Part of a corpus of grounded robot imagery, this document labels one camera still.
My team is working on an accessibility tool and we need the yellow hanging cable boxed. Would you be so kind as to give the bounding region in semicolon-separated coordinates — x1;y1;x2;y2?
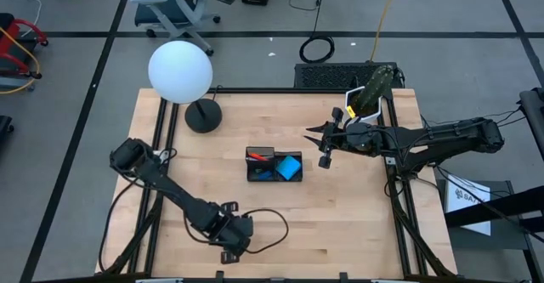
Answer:
368;0;402;63

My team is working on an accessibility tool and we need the black aluminium table frame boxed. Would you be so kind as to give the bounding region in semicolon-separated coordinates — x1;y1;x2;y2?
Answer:
95;86;459;283

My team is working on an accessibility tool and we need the green cactus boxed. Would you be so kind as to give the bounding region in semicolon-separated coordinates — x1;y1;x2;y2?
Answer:
354;64;396;108

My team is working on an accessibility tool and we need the blue sticky note pad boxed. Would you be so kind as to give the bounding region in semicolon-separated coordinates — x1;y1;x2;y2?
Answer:
275;155;303;182

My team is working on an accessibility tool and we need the yellow hose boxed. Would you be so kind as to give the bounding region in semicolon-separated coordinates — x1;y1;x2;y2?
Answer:
0;25;43;96

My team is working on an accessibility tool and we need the black mesh desk organizer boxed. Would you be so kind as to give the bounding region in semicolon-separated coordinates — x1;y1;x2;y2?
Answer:
245;145;304;184

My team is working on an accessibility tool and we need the red and black cart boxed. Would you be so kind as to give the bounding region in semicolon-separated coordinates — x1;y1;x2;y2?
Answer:
0;12;49;93

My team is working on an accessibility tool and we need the grey side table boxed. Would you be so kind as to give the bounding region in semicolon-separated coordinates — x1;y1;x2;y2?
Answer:
436;178;535;252

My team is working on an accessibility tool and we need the black perforated case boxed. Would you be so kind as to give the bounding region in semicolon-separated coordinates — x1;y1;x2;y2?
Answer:
293;61;403;91

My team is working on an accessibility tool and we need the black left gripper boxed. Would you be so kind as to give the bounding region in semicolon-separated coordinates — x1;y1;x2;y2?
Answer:
207;201;256;265

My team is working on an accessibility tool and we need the white printed paper sheet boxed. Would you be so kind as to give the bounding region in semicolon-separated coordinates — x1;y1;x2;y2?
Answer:
445;173;493;238

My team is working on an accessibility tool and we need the black diagonal beam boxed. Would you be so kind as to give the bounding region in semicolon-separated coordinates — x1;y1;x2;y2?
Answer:
444;184;544;234

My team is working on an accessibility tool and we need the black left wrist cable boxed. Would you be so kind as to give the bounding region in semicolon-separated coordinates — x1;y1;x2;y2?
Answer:
182;207;291;256

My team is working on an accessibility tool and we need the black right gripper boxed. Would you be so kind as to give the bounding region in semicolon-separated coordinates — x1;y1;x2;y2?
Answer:
303;106;384;170

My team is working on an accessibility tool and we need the blue grey office chair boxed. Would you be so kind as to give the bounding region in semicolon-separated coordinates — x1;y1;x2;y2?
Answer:
128;0;223;58

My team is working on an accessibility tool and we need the coiled black cable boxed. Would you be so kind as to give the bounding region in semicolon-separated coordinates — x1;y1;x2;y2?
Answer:
298;34;337;65

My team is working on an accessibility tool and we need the white globe table lamp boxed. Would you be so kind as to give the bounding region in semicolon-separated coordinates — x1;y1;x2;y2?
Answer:
147;40;224;134

